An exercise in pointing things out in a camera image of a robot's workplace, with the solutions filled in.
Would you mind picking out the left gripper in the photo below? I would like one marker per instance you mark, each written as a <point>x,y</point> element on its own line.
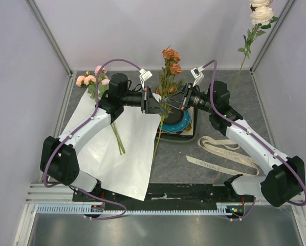
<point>149,105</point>

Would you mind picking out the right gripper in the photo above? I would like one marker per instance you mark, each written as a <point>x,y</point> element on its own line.
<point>181,98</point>

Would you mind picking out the orange flower stem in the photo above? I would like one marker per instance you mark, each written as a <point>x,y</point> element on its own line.
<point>167,84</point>

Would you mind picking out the cream ribbon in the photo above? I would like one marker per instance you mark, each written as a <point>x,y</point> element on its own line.
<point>224,148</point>

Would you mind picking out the white wrapping paper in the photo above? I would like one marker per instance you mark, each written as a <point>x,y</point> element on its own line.
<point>97,149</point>

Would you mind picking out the pink flower stems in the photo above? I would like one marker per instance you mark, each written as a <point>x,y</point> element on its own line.
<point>96,83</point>

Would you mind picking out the white flower stem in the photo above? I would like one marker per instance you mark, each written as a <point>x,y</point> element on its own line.
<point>262,17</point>

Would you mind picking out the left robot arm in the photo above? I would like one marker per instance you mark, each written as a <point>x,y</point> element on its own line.
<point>59,160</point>

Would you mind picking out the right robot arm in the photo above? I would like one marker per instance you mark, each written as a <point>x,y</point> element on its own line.
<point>284,176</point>

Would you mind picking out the blue plate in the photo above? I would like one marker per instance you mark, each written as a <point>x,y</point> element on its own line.
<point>180,127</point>

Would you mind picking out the dark green tray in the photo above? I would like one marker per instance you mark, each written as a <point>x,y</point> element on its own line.
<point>173,138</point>

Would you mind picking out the wooden puzzle board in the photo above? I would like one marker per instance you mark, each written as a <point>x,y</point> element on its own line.
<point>191,128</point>

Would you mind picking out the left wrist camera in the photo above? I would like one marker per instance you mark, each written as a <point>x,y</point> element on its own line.
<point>144,76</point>

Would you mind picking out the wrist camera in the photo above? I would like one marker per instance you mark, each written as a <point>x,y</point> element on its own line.
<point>144,76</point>
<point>197,74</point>

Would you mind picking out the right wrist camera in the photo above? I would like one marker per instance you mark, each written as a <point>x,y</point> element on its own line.
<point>197,74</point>

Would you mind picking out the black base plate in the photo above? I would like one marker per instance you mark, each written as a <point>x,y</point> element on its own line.
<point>177,196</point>

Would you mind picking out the left aluminium frame post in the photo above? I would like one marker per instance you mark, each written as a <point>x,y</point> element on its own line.
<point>49,35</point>

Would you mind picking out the grey cable duct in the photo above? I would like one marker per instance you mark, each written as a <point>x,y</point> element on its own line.
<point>90,210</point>

